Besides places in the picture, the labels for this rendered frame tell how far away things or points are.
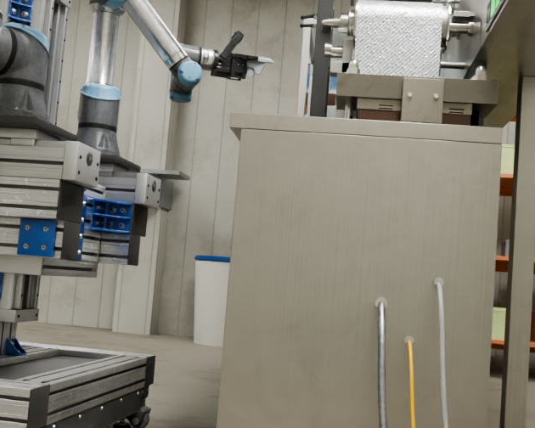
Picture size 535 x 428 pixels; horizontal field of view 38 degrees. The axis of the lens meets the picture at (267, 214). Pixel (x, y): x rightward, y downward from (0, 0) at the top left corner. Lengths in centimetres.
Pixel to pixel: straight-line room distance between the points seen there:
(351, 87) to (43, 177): 78
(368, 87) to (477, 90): 27
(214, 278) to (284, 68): 184
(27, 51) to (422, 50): 105
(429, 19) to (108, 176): 102
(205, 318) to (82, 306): 132
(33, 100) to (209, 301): 368
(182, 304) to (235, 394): 427
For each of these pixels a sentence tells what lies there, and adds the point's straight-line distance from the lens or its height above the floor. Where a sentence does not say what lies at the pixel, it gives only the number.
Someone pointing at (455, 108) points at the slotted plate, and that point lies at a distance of 199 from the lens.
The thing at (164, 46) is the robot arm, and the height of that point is 119.
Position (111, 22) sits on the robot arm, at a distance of 260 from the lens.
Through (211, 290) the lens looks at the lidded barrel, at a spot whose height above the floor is 38.
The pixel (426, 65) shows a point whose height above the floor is 112.
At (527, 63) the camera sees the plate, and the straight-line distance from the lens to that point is 226.
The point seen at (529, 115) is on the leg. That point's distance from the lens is 236.
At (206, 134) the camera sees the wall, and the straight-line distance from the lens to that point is 621.
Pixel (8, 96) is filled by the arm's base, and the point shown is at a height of 87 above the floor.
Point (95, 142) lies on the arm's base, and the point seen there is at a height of 86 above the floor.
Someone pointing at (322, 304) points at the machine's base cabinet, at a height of 45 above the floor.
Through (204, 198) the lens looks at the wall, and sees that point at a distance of 613.
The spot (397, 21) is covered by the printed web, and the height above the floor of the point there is 124.
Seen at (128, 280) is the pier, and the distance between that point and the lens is 605.
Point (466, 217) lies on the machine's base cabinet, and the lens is 188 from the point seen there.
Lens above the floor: 50
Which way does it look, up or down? 5 degrees up
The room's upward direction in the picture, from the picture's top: 5 degrees clockwise
